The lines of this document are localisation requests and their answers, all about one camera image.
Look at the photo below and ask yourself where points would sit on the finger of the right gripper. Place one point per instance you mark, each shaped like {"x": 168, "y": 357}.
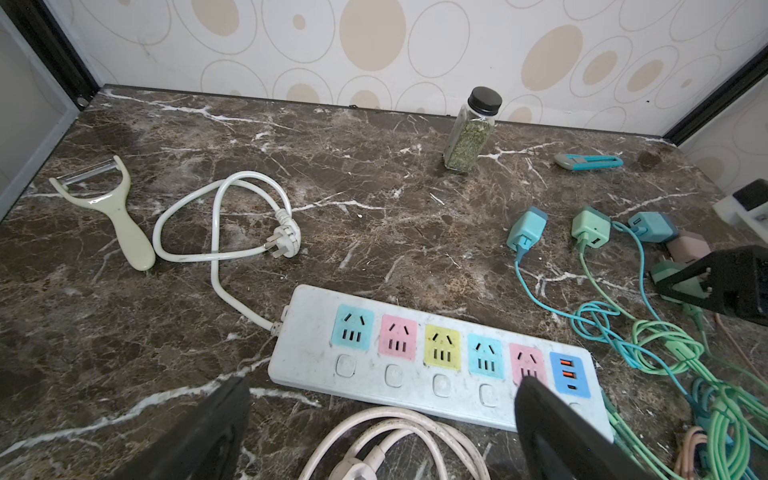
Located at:
{"x": 731, "y": 282}

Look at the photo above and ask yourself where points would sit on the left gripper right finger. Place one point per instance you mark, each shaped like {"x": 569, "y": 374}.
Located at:
{"x": 559, "y": 444}

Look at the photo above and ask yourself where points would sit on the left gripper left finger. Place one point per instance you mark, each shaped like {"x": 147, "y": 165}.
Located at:
{"x": 205, "y": 444}

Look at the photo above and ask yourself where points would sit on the pink charger plug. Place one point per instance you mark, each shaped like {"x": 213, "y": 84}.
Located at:
{"x": 688, "y": 247}

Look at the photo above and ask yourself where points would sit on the teal charger plug right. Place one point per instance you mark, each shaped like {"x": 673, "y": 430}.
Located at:
{"x": 653, "y": 227}

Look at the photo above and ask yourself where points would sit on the teal charger plug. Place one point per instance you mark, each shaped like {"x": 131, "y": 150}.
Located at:
{"x": 653, "y": 227}
{"x": 527, "y": 231}

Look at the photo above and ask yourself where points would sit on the teal charger plug left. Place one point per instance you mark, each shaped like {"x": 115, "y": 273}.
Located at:
{"x": 527, "y": 231}

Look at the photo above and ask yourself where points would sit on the white colourful power strip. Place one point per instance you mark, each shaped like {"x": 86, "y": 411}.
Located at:
{"x": 365, "y": 350}

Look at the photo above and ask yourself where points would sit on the teal utility knife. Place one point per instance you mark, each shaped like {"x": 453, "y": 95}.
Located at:
{"x": 574, "y": 162}

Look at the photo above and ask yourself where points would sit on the cream vegetable peeler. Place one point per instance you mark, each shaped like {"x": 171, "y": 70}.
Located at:
{"x": 133, "y": 242}

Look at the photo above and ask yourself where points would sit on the glass spice jar black lid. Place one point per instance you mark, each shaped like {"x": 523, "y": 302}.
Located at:
{"x": 472, "y": 128}

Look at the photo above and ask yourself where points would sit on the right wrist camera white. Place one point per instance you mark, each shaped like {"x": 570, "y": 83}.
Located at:
{"x": 746, "y": 207}

